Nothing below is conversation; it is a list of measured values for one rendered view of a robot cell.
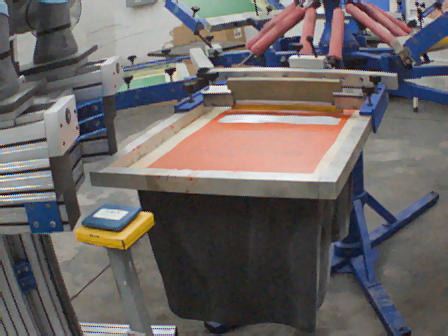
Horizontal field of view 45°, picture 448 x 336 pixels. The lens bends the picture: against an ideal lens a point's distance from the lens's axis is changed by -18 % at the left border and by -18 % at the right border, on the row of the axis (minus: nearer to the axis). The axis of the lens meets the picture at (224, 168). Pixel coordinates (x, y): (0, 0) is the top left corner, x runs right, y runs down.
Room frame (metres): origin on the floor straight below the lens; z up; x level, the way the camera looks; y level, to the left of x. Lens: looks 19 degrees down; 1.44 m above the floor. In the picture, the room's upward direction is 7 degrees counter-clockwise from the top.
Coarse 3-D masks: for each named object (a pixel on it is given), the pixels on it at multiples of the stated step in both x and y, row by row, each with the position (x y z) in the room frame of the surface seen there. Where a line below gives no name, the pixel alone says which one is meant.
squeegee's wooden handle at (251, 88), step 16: (240, 80) 1.83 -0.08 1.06; (256, 80) 1.81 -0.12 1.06; (272, 80) 1.79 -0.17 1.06; (288, 80) 1.77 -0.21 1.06; (304, 80) 1.75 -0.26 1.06; (320, 80) 1.73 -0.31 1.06; (336, 80) 1.71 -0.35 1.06; (240, 96) 1.83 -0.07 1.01; (256, 96) 1.81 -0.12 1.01; (272, 96) 1.79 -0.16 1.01; (288, 96) 1.77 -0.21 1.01; (304, 96) 1.75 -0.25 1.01; (320, 96) 1.73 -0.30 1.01
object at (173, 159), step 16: (224, 112) 1.86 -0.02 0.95; (240, 112) 1.84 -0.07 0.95; (256, 112) 1.82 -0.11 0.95; (272, 112) 1.80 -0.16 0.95; (208, 128) 1.71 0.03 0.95; (224, 128) 1.69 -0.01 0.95; (240, 128) 1.67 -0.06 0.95; (256, 128) 1.65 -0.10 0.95; (192, 144) 1.58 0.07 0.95; (160, 160) 1.48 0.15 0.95; (176, 160) 1.46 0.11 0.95; (192, 160) 1.45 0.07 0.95; (208, 160) 1.44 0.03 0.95; (224, 160) 1.42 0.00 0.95
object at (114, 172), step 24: (168, 120) 1.72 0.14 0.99; (192, 120) 1.79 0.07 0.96; (360, 120) 1.51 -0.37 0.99; (144, 144) 1.54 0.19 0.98; (360, 144) 1.37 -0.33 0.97; (96, 168) 1.38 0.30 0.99; (120, 168) 1.35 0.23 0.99; (144, 168) 1.33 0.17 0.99; (336, 168) 1.18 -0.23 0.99; (192, 192) 1.25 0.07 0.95; (216, 192) 1.22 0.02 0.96; (240, 192) 1.20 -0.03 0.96; (264, 192) 1.18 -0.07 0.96; (288, 192) 1.16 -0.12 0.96; (312, 192) 1.14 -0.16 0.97; (336, 192) 1.12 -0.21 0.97
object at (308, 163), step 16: (288, 112) 1.78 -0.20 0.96; (304, 112) 1.77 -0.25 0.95; (320, 112) 1.75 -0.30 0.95; (352, 112) 1.73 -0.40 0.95; (272, 128) 1.64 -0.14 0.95; (288, 128) 1.62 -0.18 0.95; (304, 128) 1.61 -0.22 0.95; (320, 128) 1.59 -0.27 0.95; (336, 128) 1.58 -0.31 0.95; (320, 144) 1.46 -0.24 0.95; (240, 160) 1.41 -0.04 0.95; (256, 160) 1.39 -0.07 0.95; (272, 160) 1.38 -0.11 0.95; (288, 160) 1.37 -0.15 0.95; (304, 160) 1.36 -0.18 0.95; (320, 160) 1.34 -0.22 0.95
